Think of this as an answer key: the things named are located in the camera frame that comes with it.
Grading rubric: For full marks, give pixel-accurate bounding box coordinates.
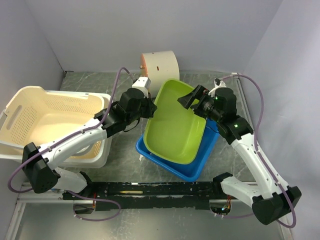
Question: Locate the white plastic basket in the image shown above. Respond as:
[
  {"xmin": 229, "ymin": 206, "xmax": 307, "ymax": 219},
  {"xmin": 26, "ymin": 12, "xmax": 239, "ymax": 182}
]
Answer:
[{"xmin": 0, "ymin": 91, "xmax": 113, "ymax": 169}]

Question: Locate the blue plastic tub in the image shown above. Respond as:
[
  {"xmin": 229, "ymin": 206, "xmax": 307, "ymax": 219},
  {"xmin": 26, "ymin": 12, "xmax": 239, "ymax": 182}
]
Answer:
[{"xmin": 135, "ymin": 120, "xmax": 219, "ymax": 182}]

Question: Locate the cream perforated laundry basket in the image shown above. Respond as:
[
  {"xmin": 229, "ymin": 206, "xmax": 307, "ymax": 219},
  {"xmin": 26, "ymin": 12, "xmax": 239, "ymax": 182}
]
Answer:
[{"xmin": 0, "ymin": 86, "xmax": 110, "ymax": 163}]

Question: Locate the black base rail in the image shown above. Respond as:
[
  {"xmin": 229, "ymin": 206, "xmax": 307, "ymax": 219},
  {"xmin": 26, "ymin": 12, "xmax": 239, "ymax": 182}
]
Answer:
[{"xmin": 62, "ymin": 181, "xmax": 242, "ymax": 212}]

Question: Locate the green plastic tub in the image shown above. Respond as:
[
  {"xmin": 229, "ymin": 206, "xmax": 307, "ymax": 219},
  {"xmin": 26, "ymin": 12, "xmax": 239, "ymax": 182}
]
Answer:
[{"xmin": 143, "ymin": 79, "xmax": 206, "ymax": 161}]

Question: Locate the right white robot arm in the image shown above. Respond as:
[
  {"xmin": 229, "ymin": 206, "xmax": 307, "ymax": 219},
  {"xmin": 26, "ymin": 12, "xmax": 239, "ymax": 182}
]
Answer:
[{"xmin": 177, "ymin": 85, "xmax": 302, "ymax": 228}]

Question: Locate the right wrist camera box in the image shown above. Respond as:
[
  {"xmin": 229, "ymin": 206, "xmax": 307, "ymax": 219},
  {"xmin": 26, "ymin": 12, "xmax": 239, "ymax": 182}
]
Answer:
[{"xmin": 208, "ymin": 78, "xmax": 227, "ymax": 97}]

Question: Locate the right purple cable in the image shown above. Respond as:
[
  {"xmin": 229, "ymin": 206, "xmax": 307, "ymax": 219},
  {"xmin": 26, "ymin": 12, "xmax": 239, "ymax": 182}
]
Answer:
[{"xmin": 217, "ymin": 74, "xmax": 298, "ymax": 228}]

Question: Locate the beige cylindrical device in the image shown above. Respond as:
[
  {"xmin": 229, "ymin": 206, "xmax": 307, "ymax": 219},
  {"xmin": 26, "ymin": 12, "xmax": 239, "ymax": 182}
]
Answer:
[{"xmin": 140, "ymin": 50, "xmax": 180, "ymax": 97}]

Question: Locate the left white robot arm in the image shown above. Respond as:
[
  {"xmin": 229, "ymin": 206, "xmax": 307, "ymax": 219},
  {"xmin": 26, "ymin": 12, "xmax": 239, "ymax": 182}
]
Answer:
[{"xmin": 22, "ymin": 88, "xmax": 157, "ymax": 200}]

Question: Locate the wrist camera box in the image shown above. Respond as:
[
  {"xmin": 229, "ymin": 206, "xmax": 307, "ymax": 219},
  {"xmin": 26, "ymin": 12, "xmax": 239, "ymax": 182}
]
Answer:
[
  {"xmin": 208, "ymin": 78, "xmax": 227, "ymax": 97},
  {"xmin": 131, "ymin": 76, "xmax": 151, "ymax": 95}
]

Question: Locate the aluminium frame rail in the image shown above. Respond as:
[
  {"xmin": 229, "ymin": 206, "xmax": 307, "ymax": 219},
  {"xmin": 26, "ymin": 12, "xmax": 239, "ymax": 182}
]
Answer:
[{"xmin": 6, "ymin": 190, "xmax": 293, "ymax": 240}]

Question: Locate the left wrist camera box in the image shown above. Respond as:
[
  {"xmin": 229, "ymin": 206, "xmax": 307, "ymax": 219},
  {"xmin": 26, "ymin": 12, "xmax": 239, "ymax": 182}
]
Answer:
[{"xmin": 131, "ymin": 76, "xmax": 151, "ymax": 95}]

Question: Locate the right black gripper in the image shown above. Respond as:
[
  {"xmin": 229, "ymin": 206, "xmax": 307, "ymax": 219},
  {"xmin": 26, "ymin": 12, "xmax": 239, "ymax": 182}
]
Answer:
[{"xmin": 177, "ymin": 84, "xmax": 222, "ymax": 123}]

